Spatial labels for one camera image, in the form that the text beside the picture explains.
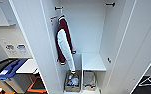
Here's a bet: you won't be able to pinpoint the white wardrobe door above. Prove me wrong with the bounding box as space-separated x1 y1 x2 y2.
8 0 64 94
105 0 151 94

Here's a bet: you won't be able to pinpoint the small black latch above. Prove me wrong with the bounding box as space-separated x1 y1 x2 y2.
106 57 112 64

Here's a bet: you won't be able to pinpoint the white orange warning sticker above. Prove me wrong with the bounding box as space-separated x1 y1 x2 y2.
50 15 59 25

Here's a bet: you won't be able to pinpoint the wicker basket white lining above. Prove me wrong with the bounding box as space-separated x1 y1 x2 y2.
82 70 98 92

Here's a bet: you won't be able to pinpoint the white inner wardrobe shelf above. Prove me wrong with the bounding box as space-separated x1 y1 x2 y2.
81 52 107 72

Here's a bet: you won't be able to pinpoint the wall socket plate grey label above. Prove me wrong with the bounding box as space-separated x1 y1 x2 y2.
4 43 18 56

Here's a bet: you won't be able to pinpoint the black wall hook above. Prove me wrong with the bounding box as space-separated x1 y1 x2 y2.
54 5 65 11
105 2 116 8

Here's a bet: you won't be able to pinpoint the wicker basket with items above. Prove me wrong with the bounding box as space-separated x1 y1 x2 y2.
63 69 82 93

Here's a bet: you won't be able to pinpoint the wall socket plate blue label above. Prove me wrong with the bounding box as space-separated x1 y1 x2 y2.
16 43 29 56

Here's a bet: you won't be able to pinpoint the maroon jacket white sleeves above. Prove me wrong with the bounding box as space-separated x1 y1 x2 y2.
55 16 77 75

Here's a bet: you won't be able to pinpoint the white wardrobe body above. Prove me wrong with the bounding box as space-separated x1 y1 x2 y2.
40 0 139 94

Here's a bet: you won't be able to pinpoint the white plastic hanger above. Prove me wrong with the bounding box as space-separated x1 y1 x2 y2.
56 7 67 23

